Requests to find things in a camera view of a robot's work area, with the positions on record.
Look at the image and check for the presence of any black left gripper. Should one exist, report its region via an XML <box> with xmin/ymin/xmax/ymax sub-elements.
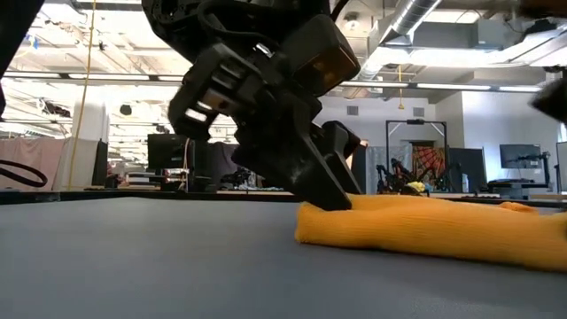
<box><xmin>167</xmin><ymin>42</ymin><xmax>363</xmax><ymax>212</ymax></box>

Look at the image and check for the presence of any orange microfibre towel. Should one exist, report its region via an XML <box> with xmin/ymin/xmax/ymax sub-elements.
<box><xmin>294</xmin><ymin>193</ymin><xmax>567</xmax><ymax>274</ymax></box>

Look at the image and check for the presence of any tall black panel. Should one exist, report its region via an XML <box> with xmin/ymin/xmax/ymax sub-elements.
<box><xmin>353</xmin><ymin>142</ymin><xmax>369</xmax><ymax>195</ymax></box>

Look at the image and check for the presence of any long ceiling light strip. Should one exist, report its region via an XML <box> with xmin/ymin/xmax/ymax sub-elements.
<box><xmin>0</xmin><ymin>70</ymin><xmax>544</xmax><ymax>94</ymax></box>

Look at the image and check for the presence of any red orange patterned poster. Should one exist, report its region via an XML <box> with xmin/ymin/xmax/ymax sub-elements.
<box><xmin>412</xmin><ymin>145</ymin><xmax>447</xmax><ymax>183</ymax></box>

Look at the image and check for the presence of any large black screen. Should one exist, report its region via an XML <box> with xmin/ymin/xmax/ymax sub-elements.
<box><xmin>147</xmin><ymin>132</ymin><xmax>196</xmax><ymax>169</ymax></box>

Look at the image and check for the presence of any black divider panel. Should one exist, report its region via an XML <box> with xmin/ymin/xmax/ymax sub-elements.
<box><xmin>91</xmin><ymin>139</ymin><xmax>110</xmax><ymax>188</ymax></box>

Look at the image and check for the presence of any black wall monitor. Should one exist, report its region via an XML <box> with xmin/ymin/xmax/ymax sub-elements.
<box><xmin>500</xmin><ymin>144</ymin><xmax>542</xmax><ymax>170</ymax></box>

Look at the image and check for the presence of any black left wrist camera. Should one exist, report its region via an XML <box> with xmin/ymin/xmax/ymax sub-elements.
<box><xmin>283</xmin><ymin>14</ymin><xmax>361</xmax><ymax>97</ymax></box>

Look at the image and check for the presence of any black metal frame stand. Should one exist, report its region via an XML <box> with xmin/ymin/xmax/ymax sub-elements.
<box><xmin>384</xmin><ymin>118</ymin><xmax>448</xmax><ymax>197</ymax></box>

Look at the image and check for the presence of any black left camera cable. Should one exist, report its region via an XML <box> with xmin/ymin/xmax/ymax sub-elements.
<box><xmin>330</xmin><ymin>0</ymin><xmax>352</xmax><ymax>22</ymax></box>

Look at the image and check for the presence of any silver round ventilation duct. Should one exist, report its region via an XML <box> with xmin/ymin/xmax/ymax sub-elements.
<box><xmin>353</xmin><ymin>0</ymin><xmax>444</xmax><ymax>85</ymax></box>

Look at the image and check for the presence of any black cable loop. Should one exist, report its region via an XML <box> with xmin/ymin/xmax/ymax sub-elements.
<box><xmin>0</xmin><ymin>159</ymin><xmax>49</xmax><ymax>188</ymax></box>

